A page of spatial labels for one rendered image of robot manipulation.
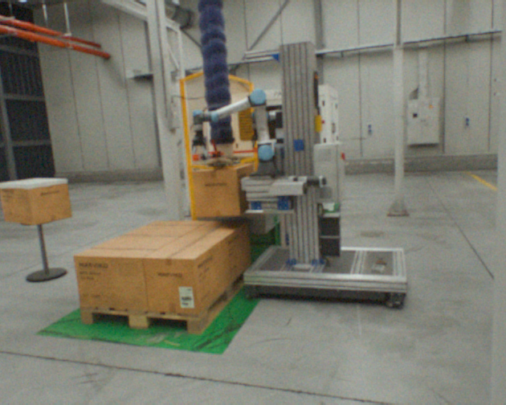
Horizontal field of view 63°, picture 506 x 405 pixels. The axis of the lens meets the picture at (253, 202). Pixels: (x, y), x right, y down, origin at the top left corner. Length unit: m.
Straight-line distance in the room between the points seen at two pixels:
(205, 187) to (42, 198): 1.73
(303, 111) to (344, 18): 9.62
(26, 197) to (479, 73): 11.11
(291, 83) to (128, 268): 1.89
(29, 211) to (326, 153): 2.87
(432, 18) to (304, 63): 9.60
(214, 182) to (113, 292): 1.19
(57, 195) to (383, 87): 9.84
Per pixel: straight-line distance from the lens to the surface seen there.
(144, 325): 3.23
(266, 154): 3.16
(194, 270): 2.87
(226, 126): 3.72
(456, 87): 12.68
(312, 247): 3.54
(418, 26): 12.81
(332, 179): 3.35
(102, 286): 3.32
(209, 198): 3.57
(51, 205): 4.58
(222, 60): 3.76
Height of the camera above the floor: 1.35
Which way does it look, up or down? 9 degrees down
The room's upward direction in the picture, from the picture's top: 4 degrees counter-clockwise
